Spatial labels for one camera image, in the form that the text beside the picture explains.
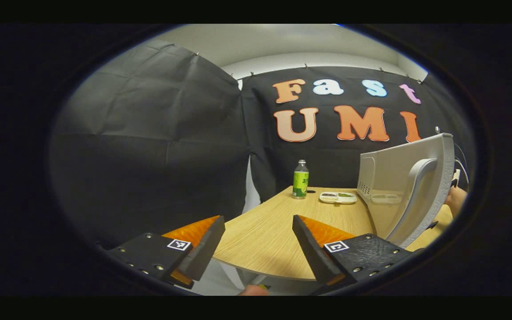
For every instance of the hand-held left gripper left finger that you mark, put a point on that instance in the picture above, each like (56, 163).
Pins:
(205, 246)

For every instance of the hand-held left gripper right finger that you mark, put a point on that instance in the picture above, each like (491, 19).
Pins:
(311, 253)

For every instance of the white microwave oven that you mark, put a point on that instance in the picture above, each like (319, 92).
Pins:
(394, 178)

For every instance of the white divided food tray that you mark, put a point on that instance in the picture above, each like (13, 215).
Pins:
(338, 198)

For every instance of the green label drink bottle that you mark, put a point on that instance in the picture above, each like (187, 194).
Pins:
(300, 182)

